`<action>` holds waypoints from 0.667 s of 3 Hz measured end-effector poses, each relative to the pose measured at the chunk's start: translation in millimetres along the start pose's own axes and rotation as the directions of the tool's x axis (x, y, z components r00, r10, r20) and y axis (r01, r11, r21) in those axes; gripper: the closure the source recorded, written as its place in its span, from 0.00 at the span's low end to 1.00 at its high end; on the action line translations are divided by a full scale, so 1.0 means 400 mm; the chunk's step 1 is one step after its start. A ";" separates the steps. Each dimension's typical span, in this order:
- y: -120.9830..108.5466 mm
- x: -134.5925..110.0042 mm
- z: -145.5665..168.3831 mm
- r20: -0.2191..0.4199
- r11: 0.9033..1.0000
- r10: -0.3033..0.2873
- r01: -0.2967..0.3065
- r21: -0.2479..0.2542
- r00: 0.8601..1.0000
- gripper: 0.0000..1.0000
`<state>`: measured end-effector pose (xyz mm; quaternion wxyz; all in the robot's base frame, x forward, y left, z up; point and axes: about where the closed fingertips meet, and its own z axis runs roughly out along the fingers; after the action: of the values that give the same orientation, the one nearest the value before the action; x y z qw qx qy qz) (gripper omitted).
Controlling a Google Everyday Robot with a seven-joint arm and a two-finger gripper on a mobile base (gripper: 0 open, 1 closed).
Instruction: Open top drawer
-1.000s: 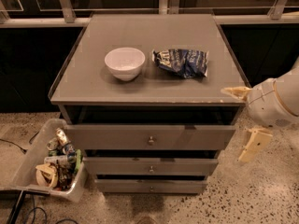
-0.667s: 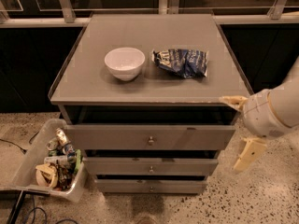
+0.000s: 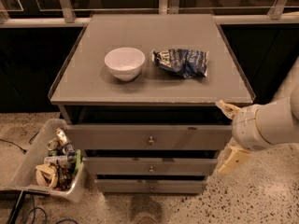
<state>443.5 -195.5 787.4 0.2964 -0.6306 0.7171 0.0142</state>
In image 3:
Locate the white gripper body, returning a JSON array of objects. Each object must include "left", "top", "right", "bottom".
[{"left": 232, "top": 105, "right": 271, "bottom": 151}]

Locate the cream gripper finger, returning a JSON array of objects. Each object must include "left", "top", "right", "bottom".
[
  {"left": 215, "top": 100, "right": 240, "bottom": 119},
  {"left": 218, "top": 143, "right": 250, "bottom": 175}
]

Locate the grey top drawer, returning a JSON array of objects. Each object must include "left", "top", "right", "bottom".
[{"left": 65, "top": 124, "right": 232, "bottom": 150}]

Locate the grey drawer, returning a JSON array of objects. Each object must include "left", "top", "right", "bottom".
[
  {"left": 94, "top": 179, "right": 207, "bottom": 194},
  {"left": 65, "top": 124, "right": 232, "bottom": 150},
  {"left": 83, "top": 157, "right": 218, "bottom": 175}
]

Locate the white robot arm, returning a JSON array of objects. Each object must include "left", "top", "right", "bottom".
[{"left": 216, "top": 58, "right": 299, "bottom": 175}]

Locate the grey drawer cabinet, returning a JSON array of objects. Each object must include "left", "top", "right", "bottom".
[{"left": 50, "top": 14, "right": 255, "bottom": 182}]

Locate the grey bottom drawer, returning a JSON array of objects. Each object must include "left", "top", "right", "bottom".
[{"left": 94, "top": 179, "right": 207, "bottom": 194}]

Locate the grey middle drawer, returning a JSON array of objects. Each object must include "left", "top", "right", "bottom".
[{"left": 83, "top": 157, "right": 218, "bottom": 175}]

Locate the blue crumpled chip bag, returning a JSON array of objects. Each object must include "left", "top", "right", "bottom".
[{"left": 151, "top": 49, "right": 208, "bottom": 79}]

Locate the white ceramic bowl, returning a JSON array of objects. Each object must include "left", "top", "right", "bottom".
[{"left": 105, "top": 48, "right": 145, "bottom": 81}]

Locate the green packaged snack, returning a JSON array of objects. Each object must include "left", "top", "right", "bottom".
[{"left": 73, "top": 149, "right": 82, "bottom": 175}]

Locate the crushed metallic can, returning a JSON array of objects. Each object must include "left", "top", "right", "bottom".
[{"left": 56, "top": 128, "right": 69, "bottom": 146}]

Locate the clear plastic bin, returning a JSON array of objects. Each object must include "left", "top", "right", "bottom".
[{"left": 0, "top": 119, "right": 88, "bottom": 203}]

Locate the tan paper cup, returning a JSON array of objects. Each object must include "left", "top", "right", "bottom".
[{"left": 36, "top": 163, "right": 58, "bottom": 189}]

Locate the black pole stand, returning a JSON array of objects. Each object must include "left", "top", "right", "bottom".
[{"left": 7, "top": 190, "right": 26, "bottom": 224}]

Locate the metal railing frame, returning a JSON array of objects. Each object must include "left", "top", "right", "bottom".
[{"left": 0, "top": 0, "right": 299, "bottom": 27}]

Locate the blue cable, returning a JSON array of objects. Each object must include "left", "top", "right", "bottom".
[{"left": 23, "top": 194, "right": 49, "bottom": 224}]

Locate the black cable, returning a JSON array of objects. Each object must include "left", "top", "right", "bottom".
[{"left": 0, "top": 131, "right": 40, "bottom": 155}]

